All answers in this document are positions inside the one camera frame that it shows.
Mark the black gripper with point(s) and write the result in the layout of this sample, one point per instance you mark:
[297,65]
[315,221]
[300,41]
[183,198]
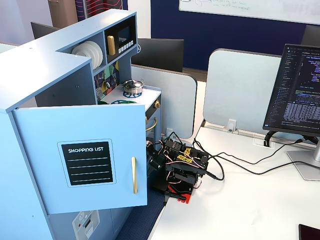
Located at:
[151,153]

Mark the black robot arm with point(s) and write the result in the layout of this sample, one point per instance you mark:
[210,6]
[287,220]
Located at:
[185,162]

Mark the green printed recipient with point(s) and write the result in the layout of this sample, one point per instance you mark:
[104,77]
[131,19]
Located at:
[102,102]

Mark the blue shopping list cabinet door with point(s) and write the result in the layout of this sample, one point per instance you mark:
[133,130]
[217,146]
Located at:
[37,150]

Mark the gold stove knob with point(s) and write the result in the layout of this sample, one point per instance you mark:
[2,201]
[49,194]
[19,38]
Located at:
[157,104]

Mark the grey desk divider panel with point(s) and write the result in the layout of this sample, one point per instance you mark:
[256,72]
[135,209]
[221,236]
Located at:
[237,87]
[175,100]

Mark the blue spoked trivet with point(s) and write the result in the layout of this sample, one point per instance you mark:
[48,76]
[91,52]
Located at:
[127,95]

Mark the steel toy pot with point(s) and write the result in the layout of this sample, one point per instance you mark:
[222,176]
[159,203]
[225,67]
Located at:
[134,88]

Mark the steel pot lid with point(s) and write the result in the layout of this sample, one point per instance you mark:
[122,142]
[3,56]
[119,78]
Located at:
[133,83]

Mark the steel slotted spatula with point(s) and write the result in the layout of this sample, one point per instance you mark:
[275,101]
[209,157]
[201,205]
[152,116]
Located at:
[99,92]

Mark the steel toy ladle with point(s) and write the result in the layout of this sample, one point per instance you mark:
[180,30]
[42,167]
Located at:
[107,84]

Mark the steel toy spoon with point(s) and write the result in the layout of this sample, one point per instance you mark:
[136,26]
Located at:
[114,78]

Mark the black monitor back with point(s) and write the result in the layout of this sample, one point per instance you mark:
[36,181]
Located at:
[160,55]
[41,31]
[312,35]

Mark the white toy plate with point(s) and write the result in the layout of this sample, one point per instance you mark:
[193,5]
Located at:
[100,56]
[92,56]
[78,52]

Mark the black toy microwave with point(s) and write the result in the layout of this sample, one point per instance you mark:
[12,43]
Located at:
[133,28]

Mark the silver monitor stand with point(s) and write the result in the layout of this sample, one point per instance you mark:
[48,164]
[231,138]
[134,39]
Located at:
[305,162]

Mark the blue toy kitchen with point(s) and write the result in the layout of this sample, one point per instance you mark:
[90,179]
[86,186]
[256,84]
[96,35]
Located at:
[37,62]

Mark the monitor showing code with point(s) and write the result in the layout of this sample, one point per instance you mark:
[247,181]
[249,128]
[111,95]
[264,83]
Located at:
[300,87]

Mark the navy panel pink lines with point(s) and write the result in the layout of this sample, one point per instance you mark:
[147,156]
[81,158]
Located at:
[105,8]

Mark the dark flat device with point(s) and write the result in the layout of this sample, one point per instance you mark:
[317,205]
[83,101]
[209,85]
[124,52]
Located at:
[310,233]

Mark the brown wooden door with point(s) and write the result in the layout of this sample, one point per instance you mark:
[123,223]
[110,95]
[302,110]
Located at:
[62,12]

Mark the whiteboard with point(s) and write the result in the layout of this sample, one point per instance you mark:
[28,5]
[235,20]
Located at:
[262,10]

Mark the white divider bracket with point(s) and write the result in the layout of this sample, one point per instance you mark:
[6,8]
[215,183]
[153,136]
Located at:
[169,131]
[231,125]

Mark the red robot base mount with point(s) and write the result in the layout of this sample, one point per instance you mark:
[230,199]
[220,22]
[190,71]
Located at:
[185,196]

